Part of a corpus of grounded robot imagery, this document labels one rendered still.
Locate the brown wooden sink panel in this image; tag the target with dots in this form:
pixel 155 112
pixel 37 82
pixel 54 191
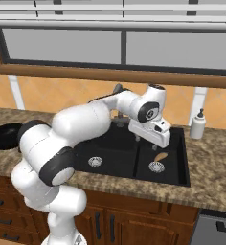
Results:
pixel 134 201

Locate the grey dishwasher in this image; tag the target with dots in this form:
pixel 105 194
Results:
pixel 210 234

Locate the black double sink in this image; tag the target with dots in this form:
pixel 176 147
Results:
pixel 118 159

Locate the grey sink tap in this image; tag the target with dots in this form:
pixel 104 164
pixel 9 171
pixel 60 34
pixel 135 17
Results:
pixel 119 120

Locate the white soap dispenser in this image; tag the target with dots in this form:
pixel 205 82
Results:
pixel 197 126

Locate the orange sweet potato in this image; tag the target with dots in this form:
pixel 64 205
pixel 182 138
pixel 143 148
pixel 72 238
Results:
pixel 161 157

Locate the black bowl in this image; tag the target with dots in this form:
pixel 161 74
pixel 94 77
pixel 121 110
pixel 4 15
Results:
pixel 4 137

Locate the brown wooden cupboard door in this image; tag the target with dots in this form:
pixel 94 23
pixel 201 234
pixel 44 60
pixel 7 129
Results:
pixel 87 226
pixel 143 231

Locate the brown wooden drawer front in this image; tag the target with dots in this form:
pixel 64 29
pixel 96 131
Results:
pixel 25 237
pixel 1 185
pixel 19 220
pixel 9 204

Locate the wooden framed window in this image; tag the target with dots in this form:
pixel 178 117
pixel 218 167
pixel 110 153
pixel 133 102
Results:
pixel 118 75

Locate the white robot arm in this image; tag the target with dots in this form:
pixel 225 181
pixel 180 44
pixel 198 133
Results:
pixel 76 124

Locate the white window blinds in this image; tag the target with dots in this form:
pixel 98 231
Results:
pixel 118 17

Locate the white wall post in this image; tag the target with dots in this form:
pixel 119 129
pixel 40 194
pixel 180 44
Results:
pixel 16 92
pixel 197 100

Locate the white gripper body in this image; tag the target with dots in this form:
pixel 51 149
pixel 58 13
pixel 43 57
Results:
pixel 148 132

